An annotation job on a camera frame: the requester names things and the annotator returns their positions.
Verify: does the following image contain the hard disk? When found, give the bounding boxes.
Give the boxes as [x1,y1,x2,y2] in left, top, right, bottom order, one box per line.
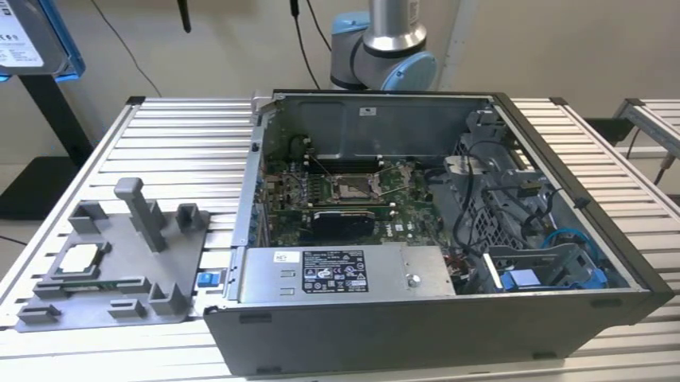
[0,0,89,84]

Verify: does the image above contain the grey disk bay blue clips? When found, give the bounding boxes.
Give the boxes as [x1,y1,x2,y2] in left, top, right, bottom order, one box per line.
[480,241,611,296]

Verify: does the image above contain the CPU socket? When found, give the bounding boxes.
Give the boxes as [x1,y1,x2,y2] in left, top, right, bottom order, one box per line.
[330,173,383,202]

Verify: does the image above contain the black RAM slot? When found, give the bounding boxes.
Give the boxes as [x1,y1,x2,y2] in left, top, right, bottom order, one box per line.
[304,154,387,162]
[304,160,387,168]

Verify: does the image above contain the metal locking lever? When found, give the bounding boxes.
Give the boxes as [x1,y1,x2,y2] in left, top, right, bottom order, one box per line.
[309,154,336,177]

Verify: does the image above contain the black graphics card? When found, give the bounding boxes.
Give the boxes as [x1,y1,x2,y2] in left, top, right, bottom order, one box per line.
[309,210,377,240]

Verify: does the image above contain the metal socket cover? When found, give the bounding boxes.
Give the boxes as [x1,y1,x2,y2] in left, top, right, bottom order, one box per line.
[377,162,417,191]

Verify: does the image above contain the green motherboard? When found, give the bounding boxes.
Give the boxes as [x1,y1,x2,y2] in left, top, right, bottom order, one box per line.
[258,134,449,248]

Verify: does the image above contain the silver power supply unit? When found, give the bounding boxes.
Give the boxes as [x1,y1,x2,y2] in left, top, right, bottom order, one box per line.
[236,244,460,304]

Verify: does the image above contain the grey metal drive cage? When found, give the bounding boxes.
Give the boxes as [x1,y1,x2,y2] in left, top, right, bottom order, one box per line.
[439,109,582,255]

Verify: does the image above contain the black open PC case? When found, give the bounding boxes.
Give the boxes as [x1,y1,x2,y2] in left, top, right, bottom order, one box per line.
[201,88,678,377]

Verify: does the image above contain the grey plastic parts rack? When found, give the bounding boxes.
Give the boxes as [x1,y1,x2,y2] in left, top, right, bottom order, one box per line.
[13,177,214,333]

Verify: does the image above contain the green RAM stick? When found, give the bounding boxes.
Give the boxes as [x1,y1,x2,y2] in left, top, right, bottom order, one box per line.
[57,279,143,290]

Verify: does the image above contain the silver CPU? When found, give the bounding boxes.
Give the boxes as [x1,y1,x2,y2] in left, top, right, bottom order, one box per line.
[55,243,102,276]

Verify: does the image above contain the black box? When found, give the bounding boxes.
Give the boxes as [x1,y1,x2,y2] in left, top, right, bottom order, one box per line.
[584,116,635,146]

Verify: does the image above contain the black floor stand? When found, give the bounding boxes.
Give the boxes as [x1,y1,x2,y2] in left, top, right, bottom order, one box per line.
[0,73,97,220]

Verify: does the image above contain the metal slat side table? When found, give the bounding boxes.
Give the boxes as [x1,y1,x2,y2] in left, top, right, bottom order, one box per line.
[612,97,680,161]

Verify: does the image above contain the long black wire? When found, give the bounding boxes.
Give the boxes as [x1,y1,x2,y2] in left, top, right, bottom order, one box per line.
[455,141,512,258]

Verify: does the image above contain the short black wire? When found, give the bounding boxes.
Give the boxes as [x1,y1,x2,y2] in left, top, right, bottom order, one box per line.
[522,185,566,240]

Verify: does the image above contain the blue wire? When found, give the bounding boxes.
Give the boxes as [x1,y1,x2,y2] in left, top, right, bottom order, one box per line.
[543,228,592,260]

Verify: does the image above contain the black cable with plug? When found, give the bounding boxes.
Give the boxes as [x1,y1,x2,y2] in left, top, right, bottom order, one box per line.
[289,0,324,90]

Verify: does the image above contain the thin black wire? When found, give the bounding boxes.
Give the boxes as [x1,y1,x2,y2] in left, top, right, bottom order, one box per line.
[90,0,163,98]

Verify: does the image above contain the thick black cable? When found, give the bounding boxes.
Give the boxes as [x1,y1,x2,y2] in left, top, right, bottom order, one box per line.
[175,0,194,33]

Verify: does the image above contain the black hanging probe cable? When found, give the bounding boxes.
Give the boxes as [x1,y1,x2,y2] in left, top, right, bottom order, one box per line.
[654,153,675,186]

